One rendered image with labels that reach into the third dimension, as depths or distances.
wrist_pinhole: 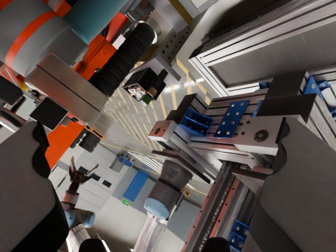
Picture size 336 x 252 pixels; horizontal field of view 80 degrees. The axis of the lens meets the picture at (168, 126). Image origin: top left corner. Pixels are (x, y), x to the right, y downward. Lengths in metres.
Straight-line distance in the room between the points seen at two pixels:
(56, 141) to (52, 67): 0.64
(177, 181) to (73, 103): 0.69
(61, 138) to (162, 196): 0.47
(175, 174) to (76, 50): 0.64
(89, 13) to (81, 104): 0.39
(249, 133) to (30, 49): 0.49
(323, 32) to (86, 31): 0.80
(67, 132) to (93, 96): 0.63
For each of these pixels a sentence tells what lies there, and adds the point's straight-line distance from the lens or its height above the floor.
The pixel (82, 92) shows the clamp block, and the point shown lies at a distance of 0.29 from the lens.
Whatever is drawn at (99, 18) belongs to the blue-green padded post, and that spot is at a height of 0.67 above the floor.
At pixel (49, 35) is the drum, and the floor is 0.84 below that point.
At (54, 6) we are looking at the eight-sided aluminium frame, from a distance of 0.73.
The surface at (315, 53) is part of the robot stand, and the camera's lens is 1.03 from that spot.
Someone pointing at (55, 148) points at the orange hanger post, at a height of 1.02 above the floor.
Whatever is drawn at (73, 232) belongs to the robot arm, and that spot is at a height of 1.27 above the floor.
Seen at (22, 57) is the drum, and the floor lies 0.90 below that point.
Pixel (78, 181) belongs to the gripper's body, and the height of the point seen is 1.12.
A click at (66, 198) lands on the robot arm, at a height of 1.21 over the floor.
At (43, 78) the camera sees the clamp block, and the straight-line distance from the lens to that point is 0.29.
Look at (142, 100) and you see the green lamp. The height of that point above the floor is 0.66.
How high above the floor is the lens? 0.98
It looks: 18 degrees down
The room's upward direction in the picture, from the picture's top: 148 degrees counter-clockwise
